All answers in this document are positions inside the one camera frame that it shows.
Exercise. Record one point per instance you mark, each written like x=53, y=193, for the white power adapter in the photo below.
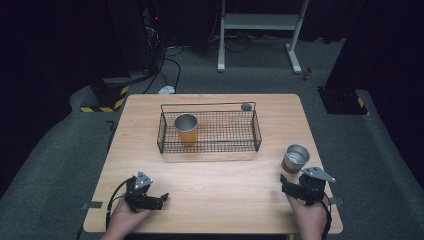
x=166, y=90

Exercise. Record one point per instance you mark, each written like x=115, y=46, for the person's left hand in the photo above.
x=123, y=221

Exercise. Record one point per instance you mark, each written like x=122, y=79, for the grey tape strip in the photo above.
x=336, y=201
x=91, y=205

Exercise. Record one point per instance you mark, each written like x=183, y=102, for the dark equipment rack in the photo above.
x=151, y=33

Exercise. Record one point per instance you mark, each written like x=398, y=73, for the brown metal cup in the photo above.
x=295, y=160

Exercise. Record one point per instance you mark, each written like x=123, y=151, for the white metal stand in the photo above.
x=260, y=21

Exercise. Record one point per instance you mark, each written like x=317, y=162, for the small red object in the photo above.
x=308, y=74

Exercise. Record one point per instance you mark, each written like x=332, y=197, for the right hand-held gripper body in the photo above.
x=311, y=190

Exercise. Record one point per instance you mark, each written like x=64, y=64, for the grey round disc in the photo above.
x=246, y=107

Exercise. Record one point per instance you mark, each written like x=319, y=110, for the orange metal cup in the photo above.
x=186, y=130

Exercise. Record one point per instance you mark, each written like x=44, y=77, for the person's right hand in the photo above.
x=311, y=220

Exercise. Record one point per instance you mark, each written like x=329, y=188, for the black base with yellow stripe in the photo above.
x=343, y=101

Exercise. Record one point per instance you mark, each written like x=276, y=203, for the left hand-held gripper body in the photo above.
x=140, y=196

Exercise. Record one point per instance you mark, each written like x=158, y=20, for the yellow black striped base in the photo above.
x=106, y=100

